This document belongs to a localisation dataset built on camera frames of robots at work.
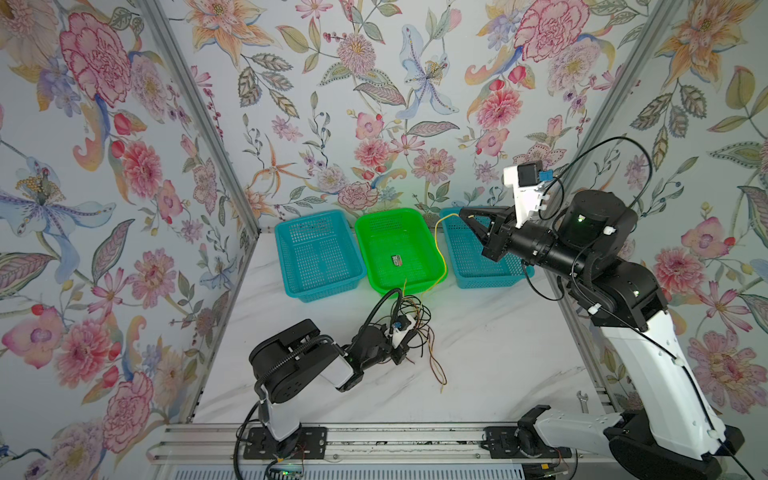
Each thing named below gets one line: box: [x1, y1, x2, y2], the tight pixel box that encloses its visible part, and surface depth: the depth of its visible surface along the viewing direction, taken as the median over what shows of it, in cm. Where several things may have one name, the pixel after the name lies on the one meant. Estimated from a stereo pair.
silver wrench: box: [576, 390, 589, 414], surface depth 82 cm
